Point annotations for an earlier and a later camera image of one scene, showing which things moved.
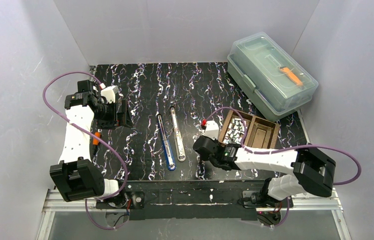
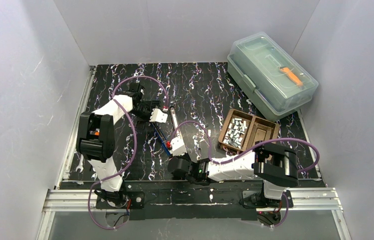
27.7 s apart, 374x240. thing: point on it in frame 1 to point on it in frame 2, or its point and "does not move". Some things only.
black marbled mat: [174, 105] does not move
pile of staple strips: [236, 132] does not move
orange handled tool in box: [293, 77] does not move
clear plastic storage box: [267, 78] does not move
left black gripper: [121, 112] to [155, 126]
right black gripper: [202, 145] to [180, 156]
